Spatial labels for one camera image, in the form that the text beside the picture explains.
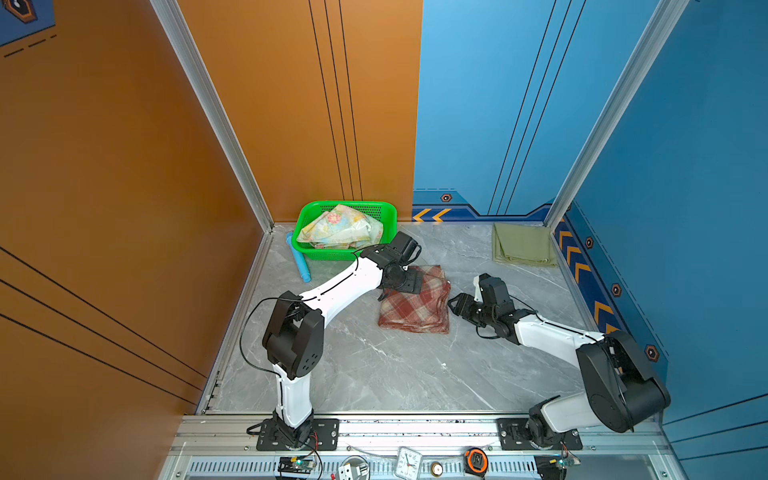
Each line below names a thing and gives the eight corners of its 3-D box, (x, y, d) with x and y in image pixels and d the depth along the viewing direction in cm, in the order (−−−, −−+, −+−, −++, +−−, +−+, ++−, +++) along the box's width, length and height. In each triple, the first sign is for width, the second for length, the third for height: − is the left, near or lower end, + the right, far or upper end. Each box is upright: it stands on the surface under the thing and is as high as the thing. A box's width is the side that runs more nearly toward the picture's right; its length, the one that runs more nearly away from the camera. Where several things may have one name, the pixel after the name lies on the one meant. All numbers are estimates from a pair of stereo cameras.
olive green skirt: (493, 260, 110) (495, 256, 108) (490, 225, 122) (491, 220, 120) (556, 267, 108) (559, 263, 106) (547, 230, 120) (549, 226, 118)
